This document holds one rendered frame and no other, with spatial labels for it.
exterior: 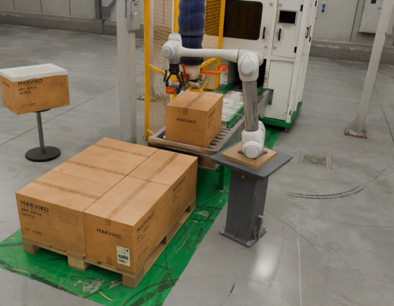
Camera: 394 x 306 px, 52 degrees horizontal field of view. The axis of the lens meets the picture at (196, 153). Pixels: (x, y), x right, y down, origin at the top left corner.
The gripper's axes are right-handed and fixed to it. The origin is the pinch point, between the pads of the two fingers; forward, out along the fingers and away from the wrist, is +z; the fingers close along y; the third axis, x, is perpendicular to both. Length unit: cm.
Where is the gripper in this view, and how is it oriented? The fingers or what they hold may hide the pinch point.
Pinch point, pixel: (173, 88)
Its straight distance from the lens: 313.1
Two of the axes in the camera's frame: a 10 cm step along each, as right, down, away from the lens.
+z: -0.5, 9.1, 4.2
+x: -2.1, 4.0, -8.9
